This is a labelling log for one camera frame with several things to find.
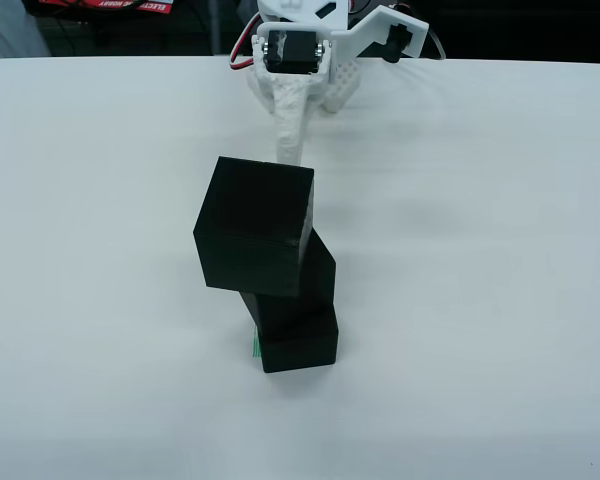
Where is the black cube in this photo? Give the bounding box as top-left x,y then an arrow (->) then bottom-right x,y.
238,227 -> 338,332
261,305 -> 341,375
192,155 -> 315,299

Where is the black camera cable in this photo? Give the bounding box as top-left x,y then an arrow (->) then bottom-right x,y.
389,2 -> 446,62

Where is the red white black servo cable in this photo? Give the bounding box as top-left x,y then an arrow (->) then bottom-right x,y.
227,12 -> 262,72

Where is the red printed package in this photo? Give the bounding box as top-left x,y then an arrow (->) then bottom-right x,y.
38,0 -> 174,15

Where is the wrist camera on white bracket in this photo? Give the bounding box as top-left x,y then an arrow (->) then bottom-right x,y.
331,5 -> 429,64

